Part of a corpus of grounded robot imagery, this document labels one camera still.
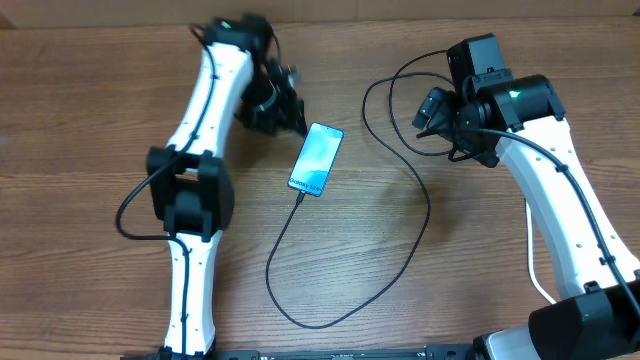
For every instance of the blue Galaxy smartphone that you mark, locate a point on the blue Galaxy smartphone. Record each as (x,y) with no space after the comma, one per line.
(315,161)

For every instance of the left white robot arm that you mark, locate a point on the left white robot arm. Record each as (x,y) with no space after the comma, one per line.
(191,188)

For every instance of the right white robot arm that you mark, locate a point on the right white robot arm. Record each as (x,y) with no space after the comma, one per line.
(494,118)

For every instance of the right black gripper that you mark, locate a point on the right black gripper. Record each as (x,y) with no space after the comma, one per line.
(481,153)

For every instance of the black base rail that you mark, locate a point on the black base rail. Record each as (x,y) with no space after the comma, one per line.
(429,352)

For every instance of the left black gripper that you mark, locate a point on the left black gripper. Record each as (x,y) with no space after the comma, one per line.
(284,115)

